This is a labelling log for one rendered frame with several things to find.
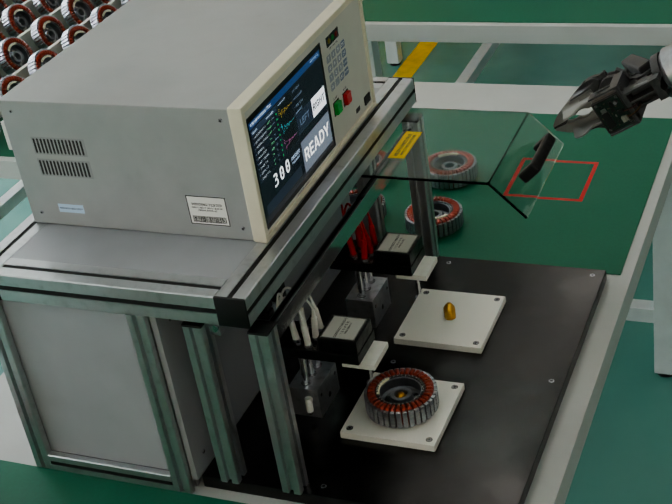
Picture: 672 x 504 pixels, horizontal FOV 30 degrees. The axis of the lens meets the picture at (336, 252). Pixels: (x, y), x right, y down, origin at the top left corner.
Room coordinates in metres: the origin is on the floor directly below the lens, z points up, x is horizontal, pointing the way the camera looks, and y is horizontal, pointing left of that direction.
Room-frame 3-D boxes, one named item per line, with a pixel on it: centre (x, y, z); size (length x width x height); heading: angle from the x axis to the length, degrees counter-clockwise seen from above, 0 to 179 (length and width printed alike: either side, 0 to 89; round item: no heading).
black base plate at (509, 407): (1.61, -0.10, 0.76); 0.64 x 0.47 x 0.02; 153
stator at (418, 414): (1.49, -0.06, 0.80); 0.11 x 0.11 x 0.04
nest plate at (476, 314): (1.71, -0.17, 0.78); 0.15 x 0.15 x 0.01; 63
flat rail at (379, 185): (1.64, -0.03, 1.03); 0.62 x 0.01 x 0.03; 153
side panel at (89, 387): (1.49, 0.39, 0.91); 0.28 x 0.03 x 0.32; 63
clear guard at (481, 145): (1.79, -0.20, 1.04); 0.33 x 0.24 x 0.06; 63
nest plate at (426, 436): (1.49, -0.06, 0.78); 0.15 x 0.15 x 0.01; 63
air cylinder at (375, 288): (1.77, -0.04, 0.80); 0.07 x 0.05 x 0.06; 153
